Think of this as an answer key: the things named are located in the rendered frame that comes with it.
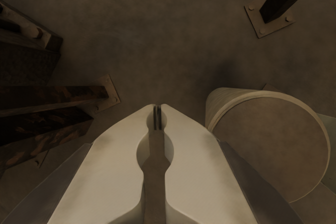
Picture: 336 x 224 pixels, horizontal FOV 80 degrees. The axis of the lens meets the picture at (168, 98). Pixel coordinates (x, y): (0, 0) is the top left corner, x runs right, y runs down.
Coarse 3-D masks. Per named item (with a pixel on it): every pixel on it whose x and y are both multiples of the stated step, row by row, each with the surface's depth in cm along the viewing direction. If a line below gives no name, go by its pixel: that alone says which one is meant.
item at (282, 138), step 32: (224, 96) 29; (256, 96) 20; (288, 96) 20; (224, 128) 20; (256, 128) 20; (288, 128) 19; (320, 128) 19; (256, 160) 20; (288, 160) 20; (320, 160) 19; (288, 192) 20
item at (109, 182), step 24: (120, 120) 11; (144, 120) 11; (96, 144) 9; (120, 144) 9; (144, 144) 10; (96, 168) 8; (120, 168) 8; (72, 192) 7; (96, 192) 7; (120, 192) 7; (144, 192) 8; (72, 216) 6; (96, 216) 6; (120, 216) 6
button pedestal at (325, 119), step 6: (264, 90) 67; (270, 90) 67; (276, 90) 67; (318, 114) 39; (324, 120) 36; (330, 120) 34; (324, 126) 35; (330, 126) 33; (330, 132) 33; (330, 138) 32; (330, 144) 31; (330, 150) 30; (330, 156) 30; (330, 162) 29; (330, 168) 28; (324, 174) 29; (330, 174) 28; (324, 180) 28; (330, 180) 27; (330, 186) 27
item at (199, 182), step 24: (168, 120) 11; (192, 120) 11; (168, 144) 10; (192, 144) 9; (216, 144) 9; (168, 168) 8; (192, 168) 8; (216, 168) 8; (168, 192) 7; (192, 192) 7; (216, 192) 7; (240, 192) 7; (168, 216) 7; (192, 216) 6; (216, 216) 6; (240, 216) 6
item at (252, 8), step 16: (256, 0) 66; (272, 0) 55; (288, 0) 49; (256, 16) 66; (272, 16) 60; (288, 16) 64; (256, 32) 67; (96, 80) 78; (0, 96) 38; (16, 96) 41; (32, 96) 45; (48, 96) 49; (64, 96) 54; (80, 96) 61; (96, 96) 70; (112, 96) 78; (0, 112) 38; (16, 112) 43; (96, 112) 79
